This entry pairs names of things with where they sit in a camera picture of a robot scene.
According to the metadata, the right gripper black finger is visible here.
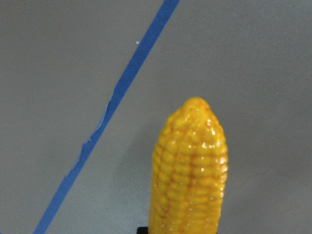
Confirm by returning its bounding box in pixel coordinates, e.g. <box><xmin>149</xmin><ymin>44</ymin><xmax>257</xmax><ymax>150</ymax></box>
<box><xmin>136</xmin><ymin>227</ymin><xmax>148</xmax><ymax>234</ymax></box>

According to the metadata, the yellow plastic corn cob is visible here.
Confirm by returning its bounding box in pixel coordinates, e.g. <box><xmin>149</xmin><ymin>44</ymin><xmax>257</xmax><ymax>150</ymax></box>
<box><xmin>148</xmin><ymin>97</ymin><xmax>228</xmax><ymax>234</ymax></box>

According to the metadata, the blue tape right vertical line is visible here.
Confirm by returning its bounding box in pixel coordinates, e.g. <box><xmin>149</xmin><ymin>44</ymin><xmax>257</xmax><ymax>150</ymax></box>
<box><xmin>33</xmin><ymin>0</ymin><xmax>179</xmax><ymax>234</ymax></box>

